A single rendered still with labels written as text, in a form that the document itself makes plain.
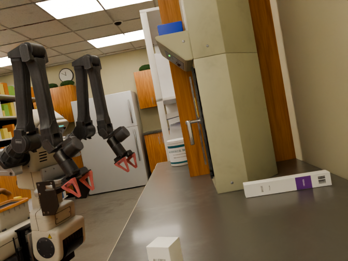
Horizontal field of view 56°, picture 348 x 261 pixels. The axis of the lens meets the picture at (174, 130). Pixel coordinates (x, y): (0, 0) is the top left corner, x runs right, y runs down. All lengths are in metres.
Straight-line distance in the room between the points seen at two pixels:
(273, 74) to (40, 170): 1.16
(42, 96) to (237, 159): 0.81
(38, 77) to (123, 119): 4.74
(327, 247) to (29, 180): 1.38
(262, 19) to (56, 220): 1.35
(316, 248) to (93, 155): 5.75
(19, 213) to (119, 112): 4.33
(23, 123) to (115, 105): 4.71
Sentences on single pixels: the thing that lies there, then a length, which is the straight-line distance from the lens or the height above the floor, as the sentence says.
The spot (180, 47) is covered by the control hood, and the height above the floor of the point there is 1.46.
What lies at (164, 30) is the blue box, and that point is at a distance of 1.37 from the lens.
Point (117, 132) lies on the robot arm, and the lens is 1.74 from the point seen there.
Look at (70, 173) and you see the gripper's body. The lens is 1.35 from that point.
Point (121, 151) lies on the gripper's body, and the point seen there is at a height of 1.09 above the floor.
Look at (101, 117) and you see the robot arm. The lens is 1.76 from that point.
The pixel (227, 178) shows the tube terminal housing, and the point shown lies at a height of 0.99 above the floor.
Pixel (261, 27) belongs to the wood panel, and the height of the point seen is 1.55.
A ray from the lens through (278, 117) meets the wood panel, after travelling 1.55.
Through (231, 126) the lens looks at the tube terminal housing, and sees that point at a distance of 1.13.
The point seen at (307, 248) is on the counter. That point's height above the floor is 0.94.
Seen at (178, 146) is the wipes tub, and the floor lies 1.05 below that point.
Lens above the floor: 1.24
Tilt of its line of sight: 3 degrees down
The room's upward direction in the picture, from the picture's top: 11 degrees counter-clockwise
